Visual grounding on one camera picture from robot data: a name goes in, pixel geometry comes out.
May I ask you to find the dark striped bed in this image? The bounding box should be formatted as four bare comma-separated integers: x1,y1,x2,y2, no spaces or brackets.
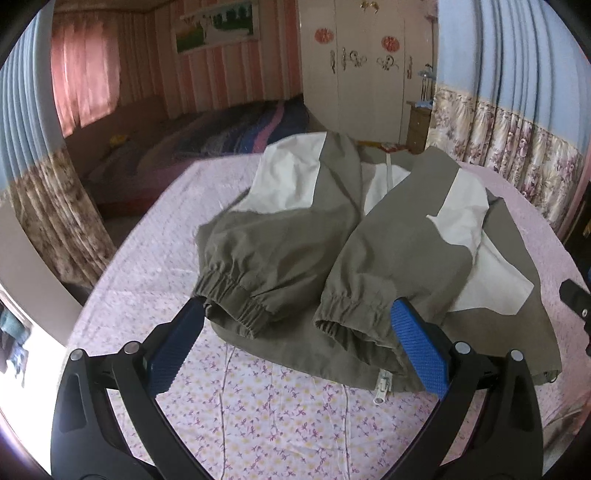
82,95,310,219

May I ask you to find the wooden nightstand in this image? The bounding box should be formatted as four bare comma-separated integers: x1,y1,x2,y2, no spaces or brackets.
406,101,432,154

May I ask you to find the landscape wall picture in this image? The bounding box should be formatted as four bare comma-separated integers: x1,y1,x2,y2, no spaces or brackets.
172,1,259,54

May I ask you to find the floral blue curtain right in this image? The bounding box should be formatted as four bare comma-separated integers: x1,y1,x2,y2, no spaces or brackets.
427,1,590,231

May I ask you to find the white wardrobe with decals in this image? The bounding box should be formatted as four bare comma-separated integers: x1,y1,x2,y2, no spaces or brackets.
298,0,438,144

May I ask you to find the floral blue curtain left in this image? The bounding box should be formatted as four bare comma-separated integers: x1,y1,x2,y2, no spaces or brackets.
1,5,115,287

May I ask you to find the floral blue curtain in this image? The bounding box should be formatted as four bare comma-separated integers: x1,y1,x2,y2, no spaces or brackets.
1,5,115,287
427,1,590,231

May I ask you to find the small yellow object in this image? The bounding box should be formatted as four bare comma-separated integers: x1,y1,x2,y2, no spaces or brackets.
109,134,129,148

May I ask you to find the olive and white jacket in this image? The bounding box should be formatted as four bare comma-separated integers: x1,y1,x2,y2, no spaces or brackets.
193,132,562,392

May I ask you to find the pink window curtain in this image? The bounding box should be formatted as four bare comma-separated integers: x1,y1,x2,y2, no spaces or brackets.
51,12,120,137

